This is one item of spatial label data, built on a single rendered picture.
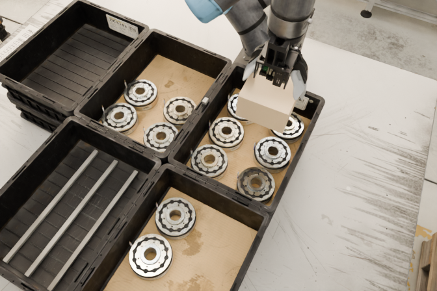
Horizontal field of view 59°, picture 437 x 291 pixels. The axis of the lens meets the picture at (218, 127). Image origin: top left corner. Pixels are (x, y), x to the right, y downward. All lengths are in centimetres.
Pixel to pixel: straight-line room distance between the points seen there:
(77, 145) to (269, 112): 58
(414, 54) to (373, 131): 151
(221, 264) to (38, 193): 52
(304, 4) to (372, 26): 231
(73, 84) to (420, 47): 230
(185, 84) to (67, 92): 37
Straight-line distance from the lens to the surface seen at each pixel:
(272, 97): 87
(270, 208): 95
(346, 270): 120
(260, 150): 110
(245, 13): 131
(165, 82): 127
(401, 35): 300
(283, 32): 73
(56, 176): 115
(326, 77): 154
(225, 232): 102
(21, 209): 114
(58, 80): 135
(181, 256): 100
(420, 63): 286
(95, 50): 141
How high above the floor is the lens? 180
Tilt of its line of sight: 56 degrees down
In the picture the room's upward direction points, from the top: 4 degrees clockwise
